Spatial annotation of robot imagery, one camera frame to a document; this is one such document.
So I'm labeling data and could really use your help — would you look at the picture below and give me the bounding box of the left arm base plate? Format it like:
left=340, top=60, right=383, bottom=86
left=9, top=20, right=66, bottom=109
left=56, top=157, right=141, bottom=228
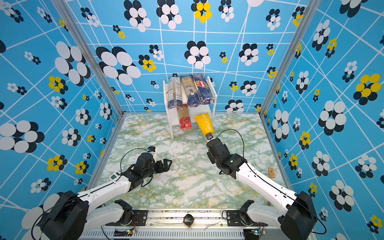
left=116, top=210, right=148, bottom=227

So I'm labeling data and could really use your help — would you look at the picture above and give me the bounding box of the small wooden block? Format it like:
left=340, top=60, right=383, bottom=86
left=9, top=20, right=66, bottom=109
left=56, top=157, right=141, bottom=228
left=268, top=168, right=276, bottom=179

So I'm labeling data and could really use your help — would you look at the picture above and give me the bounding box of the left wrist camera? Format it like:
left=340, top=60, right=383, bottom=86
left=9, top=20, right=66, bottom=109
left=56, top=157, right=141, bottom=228
left=147, top=146, right=157, bottom=158

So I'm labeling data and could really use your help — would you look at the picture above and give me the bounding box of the black round knob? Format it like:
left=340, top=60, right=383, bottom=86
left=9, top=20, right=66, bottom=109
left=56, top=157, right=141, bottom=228
left=183, top=214, right=195, bottom=229

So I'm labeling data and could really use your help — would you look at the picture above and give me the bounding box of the blue Barilla spaghetti box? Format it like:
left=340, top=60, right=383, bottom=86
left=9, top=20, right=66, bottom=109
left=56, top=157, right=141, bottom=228
left=193, top=73, right=215, bottom=105

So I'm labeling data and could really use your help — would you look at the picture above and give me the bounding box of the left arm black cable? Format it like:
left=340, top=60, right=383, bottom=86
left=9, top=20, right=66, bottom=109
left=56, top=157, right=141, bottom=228
left=119, top=147, right=151, bottom=178

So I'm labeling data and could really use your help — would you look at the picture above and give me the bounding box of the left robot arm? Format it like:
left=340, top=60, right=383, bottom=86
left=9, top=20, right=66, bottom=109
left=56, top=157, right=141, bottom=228
left=33, top=152, right=173, bottom=240

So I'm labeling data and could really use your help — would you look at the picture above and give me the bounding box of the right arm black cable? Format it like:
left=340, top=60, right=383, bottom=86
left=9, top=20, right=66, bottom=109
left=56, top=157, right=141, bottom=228
left=215, top=128, right=328, bottom=235

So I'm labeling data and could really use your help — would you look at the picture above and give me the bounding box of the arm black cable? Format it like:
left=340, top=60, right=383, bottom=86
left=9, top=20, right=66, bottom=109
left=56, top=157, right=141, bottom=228
left=119, top=147, right=151, bottom=178
left=215, top=128, right=328, bottom=235

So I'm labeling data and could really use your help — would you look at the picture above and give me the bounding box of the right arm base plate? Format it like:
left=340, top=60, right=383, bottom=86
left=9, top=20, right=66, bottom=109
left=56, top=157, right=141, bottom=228
left=222, top=210, right=268, bottom=228

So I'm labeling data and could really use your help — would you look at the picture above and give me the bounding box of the white two-tier shelf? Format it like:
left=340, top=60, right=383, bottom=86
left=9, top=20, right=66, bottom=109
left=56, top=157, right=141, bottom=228
left=163, top=76, right=218, bottom=139

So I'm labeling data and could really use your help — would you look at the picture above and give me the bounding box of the blue clear spaghetti bag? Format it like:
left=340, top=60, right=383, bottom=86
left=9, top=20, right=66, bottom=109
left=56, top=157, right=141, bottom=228
left=181, top=76, right=201, bottom=107

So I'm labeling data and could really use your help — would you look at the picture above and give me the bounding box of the aluminium front rail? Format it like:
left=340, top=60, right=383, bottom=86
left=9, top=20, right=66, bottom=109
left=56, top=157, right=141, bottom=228
left=55, top=208, right=318, bottom=240

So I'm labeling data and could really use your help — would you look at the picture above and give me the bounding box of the yellow Pastatime spaghetti bag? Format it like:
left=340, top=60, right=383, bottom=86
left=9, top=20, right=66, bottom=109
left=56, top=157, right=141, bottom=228
left=195, top=113, right=215, bottom=142

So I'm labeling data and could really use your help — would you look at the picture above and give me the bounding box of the white label spaghetti bag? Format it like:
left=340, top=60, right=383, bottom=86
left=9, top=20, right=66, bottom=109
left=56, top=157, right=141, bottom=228
left=167, top=77, right=183, bottom=109

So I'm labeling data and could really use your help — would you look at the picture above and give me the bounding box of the red spaghetti bag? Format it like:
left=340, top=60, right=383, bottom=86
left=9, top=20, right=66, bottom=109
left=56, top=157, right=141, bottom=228
left=177, top=105, right=193, bottom=130

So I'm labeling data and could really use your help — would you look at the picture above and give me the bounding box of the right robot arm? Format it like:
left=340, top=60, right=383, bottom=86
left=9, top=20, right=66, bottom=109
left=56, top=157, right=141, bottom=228
left=207, top=138, right=318, bottom=240

